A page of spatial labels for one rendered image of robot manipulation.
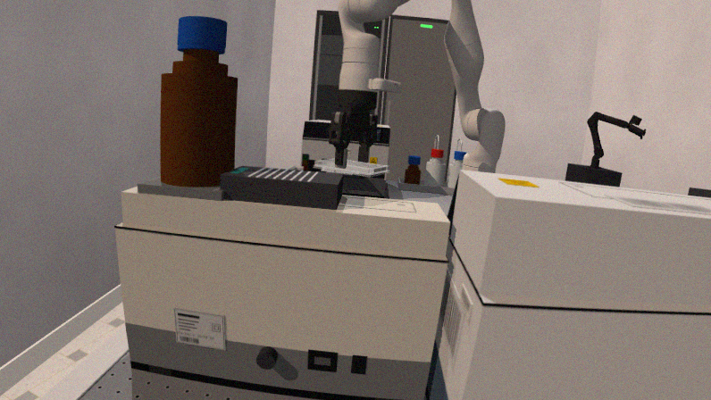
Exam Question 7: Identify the brown bottle neck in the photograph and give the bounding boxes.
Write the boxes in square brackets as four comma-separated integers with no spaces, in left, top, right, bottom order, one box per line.
[183,49,219,63]

